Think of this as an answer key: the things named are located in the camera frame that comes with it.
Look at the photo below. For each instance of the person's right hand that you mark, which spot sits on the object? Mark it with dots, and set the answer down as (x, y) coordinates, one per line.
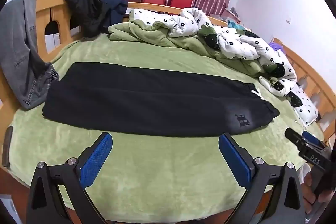
(309, 187)

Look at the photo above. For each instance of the green and white floral quilt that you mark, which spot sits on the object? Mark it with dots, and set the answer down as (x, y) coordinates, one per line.
(183, 29)

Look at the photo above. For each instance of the black pants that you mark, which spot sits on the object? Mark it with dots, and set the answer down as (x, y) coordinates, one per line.
(144, 100)

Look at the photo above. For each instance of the wooden bed frame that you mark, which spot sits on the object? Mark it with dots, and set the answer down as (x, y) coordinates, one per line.
(42, 6)

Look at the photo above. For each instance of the floral print pillow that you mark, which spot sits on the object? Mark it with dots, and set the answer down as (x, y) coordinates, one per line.
(304, 106)

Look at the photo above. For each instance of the purple cloth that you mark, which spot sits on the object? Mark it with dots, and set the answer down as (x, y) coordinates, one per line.
(275, 47)

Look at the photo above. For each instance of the teal cloth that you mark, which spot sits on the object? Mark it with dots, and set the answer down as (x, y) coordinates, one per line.
(236, 25)

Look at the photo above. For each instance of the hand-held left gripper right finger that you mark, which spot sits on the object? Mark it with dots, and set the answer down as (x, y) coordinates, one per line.
(233, 158)

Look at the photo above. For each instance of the navy blue garment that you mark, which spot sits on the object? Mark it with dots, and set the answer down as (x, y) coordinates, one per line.
(115, 10)

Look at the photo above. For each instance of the grey jeans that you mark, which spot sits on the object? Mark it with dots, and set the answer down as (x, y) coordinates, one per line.
(18, 43)

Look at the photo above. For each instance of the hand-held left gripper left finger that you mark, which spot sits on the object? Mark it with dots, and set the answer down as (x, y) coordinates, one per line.
(95, 158)

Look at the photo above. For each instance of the green fleece bed blanket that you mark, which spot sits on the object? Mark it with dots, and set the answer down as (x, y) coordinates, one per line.
(157, 161)

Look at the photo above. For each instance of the black jacket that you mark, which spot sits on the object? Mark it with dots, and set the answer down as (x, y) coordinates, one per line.
(84, 8)

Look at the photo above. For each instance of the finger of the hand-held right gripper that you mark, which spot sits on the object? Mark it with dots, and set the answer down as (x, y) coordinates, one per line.
(312, 138)
(294, 137)

